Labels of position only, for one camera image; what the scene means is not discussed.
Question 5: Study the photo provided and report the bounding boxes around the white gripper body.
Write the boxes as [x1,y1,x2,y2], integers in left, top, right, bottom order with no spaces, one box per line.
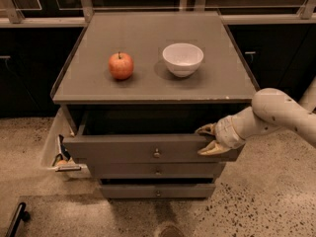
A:
[215,116,245,150]

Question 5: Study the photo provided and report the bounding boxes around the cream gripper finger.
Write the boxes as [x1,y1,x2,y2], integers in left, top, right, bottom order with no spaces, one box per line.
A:
[197,140,221,156]
[196,123,216,136]

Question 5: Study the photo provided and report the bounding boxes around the grey top drawer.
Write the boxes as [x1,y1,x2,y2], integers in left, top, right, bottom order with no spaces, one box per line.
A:
[63,115,243,164]

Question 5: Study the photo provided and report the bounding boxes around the grey drawer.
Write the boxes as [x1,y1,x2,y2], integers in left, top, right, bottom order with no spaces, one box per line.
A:
[63,115,243,164]
[88,163,225,179]
[100,184,215,198]

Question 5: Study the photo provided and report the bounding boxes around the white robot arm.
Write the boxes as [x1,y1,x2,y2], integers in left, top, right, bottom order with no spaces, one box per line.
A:
[196,78,316,155]

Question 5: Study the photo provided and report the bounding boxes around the grey drawer cabinet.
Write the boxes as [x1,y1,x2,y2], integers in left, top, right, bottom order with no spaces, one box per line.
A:
[52,12,259,188]

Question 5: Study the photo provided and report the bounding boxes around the grey bottom drawer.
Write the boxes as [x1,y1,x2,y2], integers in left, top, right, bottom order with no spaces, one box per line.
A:
[100,184,215,198]

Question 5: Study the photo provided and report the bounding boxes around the grey middle drawer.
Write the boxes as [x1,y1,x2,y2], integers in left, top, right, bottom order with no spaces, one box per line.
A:
[88,163,225,179]

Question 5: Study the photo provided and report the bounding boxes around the white ceramic bowl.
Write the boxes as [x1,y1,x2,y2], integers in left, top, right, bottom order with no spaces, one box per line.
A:
[162,42,204,77]

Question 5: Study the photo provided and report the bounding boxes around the red apple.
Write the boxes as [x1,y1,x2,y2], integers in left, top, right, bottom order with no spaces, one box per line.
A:
[108,52,134,80]

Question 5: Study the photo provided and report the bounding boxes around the dark snack bag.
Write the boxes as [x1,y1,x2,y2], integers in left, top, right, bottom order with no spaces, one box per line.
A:
[58,134,71,161]

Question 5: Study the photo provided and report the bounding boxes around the translucent plastic bin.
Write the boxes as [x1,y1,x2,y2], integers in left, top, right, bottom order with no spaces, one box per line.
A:
[40,110,91,180]

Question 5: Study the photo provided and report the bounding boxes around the dark wall cabinets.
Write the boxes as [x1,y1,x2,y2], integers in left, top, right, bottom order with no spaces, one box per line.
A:
[0,24,316,118]

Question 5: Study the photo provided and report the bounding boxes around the metal window frame rail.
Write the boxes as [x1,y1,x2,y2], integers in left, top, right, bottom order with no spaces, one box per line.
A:
[1,0,316,28]

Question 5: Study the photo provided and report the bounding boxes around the black handle bar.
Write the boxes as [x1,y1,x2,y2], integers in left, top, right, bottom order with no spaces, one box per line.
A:
[5,202,31,237]

